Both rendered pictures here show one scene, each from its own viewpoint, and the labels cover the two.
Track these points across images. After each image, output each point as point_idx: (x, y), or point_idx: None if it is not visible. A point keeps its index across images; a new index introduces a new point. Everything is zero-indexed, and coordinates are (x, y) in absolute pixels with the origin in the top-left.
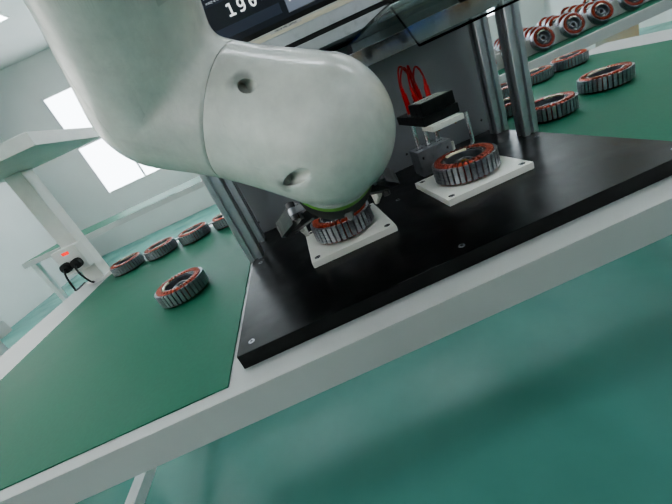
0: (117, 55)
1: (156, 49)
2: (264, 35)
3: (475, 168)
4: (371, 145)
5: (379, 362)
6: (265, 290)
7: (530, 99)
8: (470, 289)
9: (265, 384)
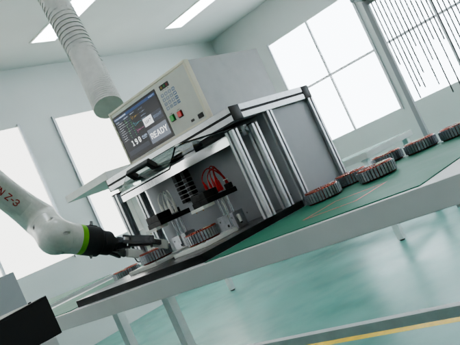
0: (17, 222)
1: (22, 220)
2: (145, 153)
3: (187, 240)
4: (46, 244)
5: (100, 316)
6: (116, 281)
7: (259, 196)
8: (118, 295)
9: (73, 312)
